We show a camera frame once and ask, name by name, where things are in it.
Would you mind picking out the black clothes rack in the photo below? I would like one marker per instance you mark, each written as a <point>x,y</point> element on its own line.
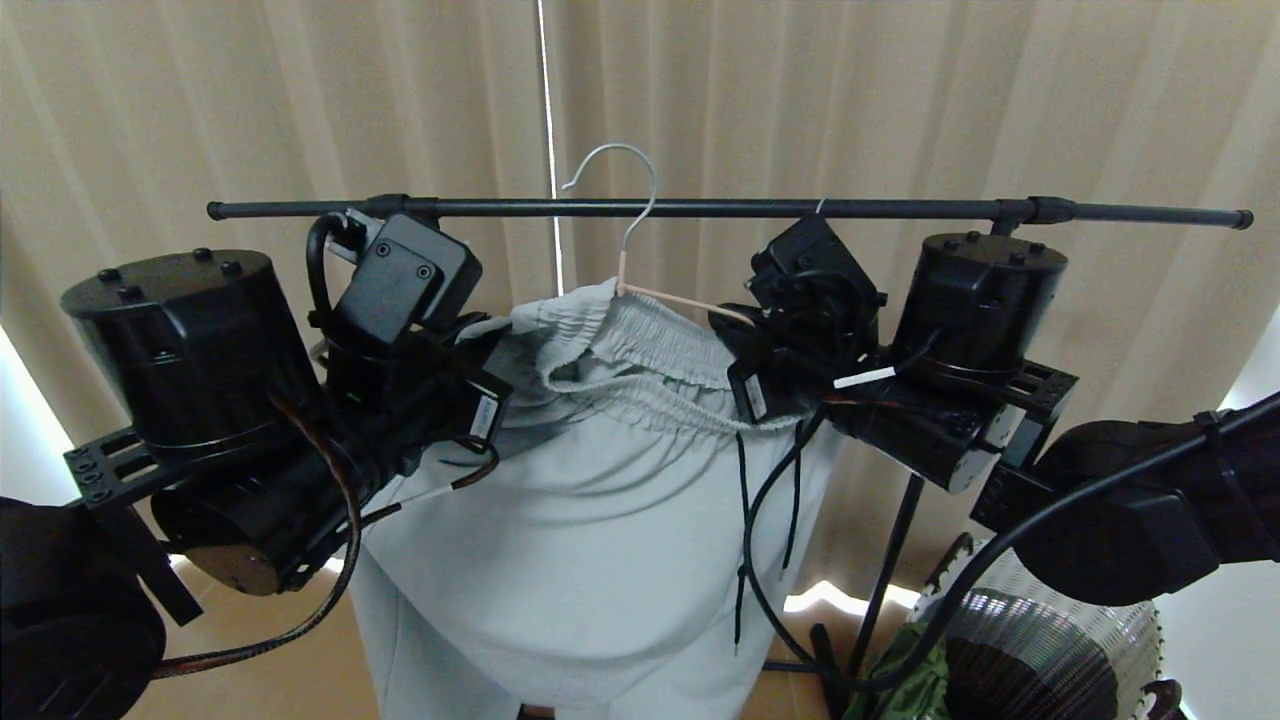
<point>700,208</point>

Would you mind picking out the beige curtain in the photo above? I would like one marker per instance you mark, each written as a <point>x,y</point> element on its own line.
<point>900,100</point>

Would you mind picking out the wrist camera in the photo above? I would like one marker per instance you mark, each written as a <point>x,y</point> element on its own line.
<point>810,270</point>
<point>400,270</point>

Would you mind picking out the green printed shirt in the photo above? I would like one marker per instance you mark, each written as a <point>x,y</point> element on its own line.
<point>910,680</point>

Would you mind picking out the white laundry basket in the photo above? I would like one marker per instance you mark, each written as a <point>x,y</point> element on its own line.
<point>1060,620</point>

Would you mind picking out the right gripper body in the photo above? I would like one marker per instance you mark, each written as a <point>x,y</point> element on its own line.
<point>900,425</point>

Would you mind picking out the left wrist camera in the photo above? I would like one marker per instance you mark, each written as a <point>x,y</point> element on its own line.
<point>400,270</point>

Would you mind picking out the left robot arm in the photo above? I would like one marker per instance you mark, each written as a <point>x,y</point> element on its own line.
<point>190,340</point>

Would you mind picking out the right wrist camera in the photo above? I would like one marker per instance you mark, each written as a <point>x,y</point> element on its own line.
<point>810,270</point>

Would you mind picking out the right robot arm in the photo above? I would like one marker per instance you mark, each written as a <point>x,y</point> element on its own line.
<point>975,300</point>

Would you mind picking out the pink clothes hanger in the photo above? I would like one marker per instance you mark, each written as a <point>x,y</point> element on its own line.
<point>680,302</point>

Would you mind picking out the pale grey shorts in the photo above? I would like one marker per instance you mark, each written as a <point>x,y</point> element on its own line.
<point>600,520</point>

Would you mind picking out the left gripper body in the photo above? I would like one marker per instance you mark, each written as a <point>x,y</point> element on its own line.
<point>260,520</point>

